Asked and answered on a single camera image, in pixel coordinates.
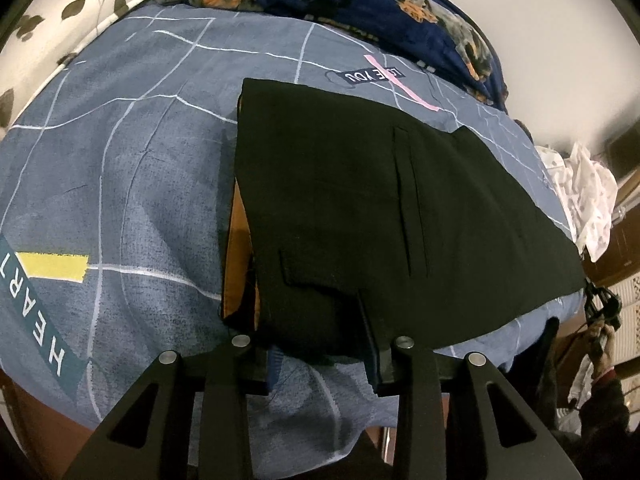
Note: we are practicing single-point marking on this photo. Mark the navy dog-print blanket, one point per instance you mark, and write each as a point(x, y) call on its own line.
point(350, 5)

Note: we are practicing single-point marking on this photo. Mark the blue grid-print bedsheet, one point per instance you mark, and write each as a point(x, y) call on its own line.
point(150, 185)

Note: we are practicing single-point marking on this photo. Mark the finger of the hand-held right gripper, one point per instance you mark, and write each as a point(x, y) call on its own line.
point(605, 305)

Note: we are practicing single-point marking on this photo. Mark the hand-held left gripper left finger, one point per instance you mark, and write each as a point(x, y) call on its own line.
point(274, 367)

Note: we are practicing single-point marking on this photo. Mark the person's right hand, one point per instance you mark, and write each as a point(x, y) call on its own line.
point(602, 352)

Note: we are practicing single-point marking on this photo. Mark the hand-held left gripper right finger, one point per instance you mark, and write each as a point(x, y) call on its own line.
point(371, 360)

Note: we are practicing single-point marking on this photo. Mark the black pants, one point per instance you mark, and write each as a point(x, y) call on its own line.
point(400, 200)

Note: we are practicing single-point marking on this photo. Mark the white floral pillow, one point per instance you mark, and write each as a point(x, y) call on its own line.
point(55, 35)

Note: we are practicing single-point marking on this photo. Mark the white patterned cloth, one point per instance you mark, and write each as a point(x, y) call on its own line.
point(590, 195)

